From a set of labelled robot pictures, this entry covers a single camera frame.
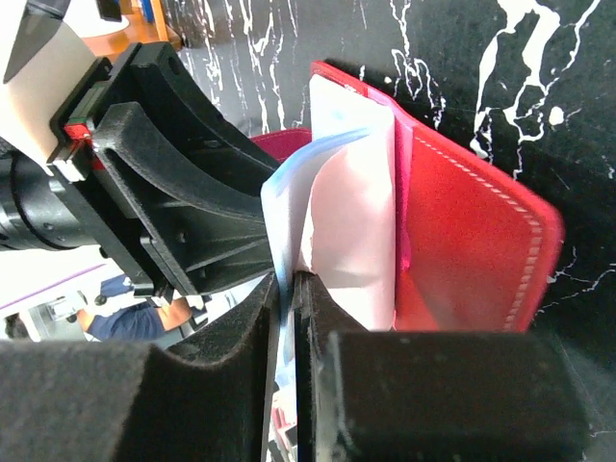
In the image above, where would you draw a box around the person in blue shirt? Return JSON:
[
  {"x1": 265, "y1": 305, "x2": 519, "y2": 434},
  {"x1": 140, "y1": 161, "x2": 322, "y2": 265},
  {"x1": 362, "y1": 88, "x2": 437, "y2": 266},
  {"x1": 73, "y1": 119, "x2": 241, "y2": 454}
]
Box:
[{"x1": 4, "y1": 273, "x2": 196, "y2": 343}]

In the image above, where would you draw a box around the red leather card holder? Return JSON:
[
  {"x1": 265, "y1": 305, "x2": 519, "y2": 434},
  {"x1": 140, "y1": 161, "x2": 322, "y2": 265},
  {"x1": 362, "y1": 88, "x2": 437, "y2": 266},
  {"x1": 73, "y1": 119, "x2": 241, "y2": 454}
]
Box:
[{"x1": 256, "y1": 61, "x2": 564, "y2": 332}]

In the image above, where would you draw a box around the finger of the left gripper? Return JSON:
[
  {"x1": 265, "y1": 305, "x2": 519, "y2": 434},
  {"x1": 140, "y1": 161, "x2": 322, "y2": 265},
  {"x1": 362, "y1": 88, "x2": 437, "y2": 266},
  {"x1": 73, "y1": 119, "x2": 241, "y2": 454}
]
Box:
[{"x1": 129, "y1": 42, "x2": 279, "y2": 197}]

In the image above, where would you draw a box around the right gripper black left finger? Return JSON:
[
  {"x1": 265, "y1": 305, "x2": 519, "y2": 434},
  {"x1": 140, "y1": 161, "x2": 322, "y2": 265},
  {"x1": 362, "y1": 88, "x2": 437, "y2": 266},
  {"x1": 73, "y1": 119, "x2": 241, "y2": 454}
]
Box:
[{"x1": 1, "y1": 274, "x2": 278, "y2": 461}]

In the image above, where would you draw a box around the orange wooden rack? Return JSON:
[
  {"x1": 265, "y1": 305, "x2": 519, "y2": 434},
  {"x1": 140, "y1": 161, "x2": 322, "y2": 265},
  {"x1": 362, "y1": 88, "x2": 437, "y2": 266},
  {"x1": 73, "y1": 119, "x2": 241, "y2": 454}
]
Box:
[{"x1": 84, "y1": 0, "x2": 183, "y2": 63}]

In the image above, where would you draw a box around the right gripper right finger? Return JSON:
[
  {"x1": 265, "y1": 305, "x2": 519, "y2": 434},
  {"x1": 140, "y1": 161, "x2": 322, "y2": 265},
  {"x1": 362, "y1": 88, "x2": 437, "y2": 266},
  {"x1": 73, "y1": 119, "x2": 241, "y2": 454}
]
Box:
[{"x1": 293, "y1": 272, "x2": 589, "y2": 461}]

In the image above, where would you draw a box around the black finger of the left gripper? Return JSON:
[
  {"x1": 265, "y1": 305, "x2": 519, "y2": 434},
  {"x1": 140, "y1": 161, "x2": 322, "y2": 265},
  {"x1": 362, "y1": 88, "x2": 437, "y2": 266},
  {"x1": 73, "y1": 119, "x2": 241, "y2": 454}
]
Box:
[{"x1": 93, "y1": 102, "x2": 279, "y2": 295}]

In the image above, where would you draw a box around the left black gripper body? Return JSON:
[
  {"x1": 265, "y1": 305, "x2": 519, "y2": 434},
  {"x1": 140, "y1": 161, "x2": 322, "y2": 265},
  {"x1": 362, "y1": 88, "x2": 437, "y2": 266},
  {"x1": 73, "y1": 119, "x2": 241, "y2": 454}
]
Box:
[{"x1": 1, "y1": 1, "x2": 159, "y2": 294}]

